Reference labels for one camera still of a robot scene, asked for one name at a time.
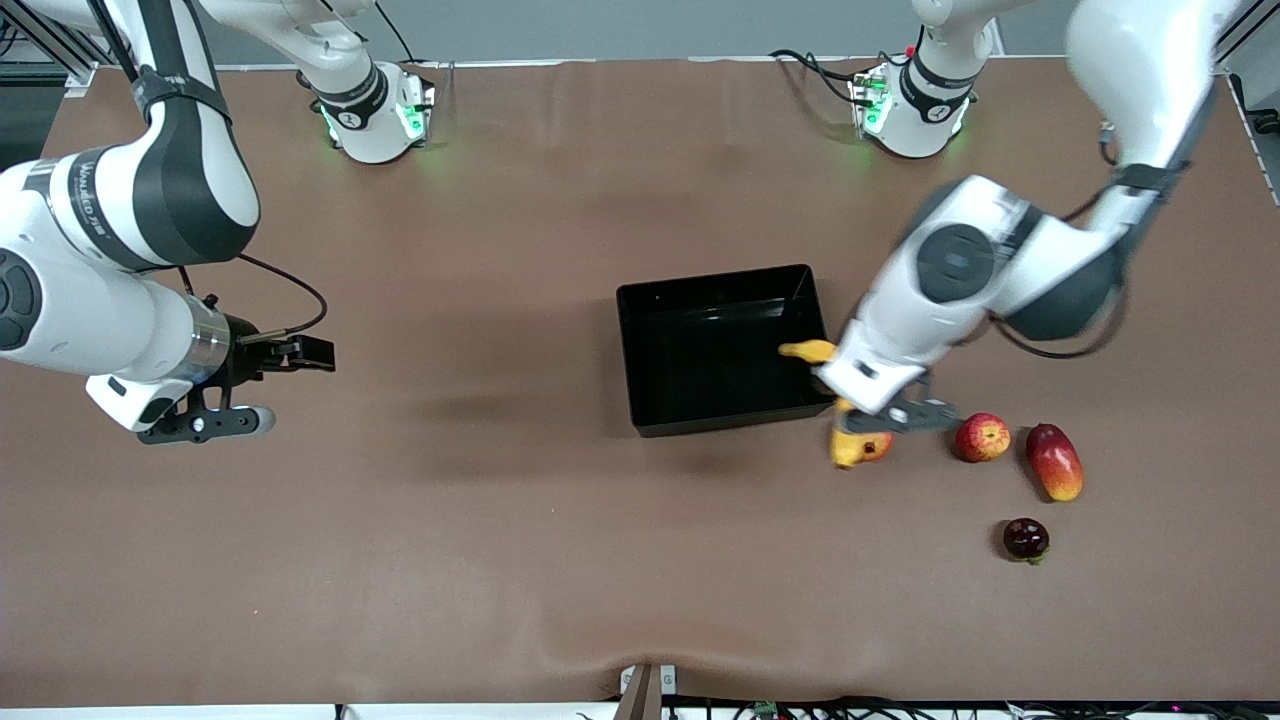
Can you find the black plastic box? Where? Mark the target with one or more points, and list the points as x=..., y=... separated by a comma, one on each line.
x=710, y=350

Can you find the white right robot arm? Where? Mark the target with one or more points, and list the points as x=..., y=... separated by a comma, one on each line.
x=150, y=190

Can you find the red apple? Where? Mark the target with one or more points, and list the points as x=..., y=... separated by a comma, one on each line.
x=983, y=437
x=880, y=447

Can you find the table edge clamp bracket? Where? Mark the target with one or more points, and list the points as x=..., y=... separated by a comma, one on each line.
x=645, y=695

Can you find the aluminium frame with diagonal struts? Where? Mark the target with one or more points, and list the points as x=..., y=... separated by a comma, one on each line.
x=80, y=78

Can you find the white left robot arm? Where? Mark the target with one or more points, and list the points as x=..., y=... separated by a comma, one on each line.
x=1150, y=80

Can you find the red yellow mango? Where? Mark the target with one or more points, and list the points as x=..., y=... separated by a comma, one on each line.
x=1055, y=462

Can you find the brown table mat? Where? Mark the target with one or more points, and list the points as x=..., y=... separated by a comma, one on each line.
x=500, y=550

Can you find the dark purple mangosteen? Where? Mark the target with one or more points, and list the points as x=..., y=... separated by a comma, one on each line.
x=1026, y=538

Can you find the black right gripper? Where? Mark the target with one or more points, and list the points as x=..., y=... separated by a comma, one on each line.
x=243, y=359

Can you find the yellow banana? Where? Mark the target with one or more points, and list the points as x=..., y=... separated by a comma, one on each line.
x=845, y=452

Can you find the aluminium frame profile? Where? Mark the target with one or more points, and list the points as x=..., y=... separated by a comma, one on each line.
x=1255, y=40

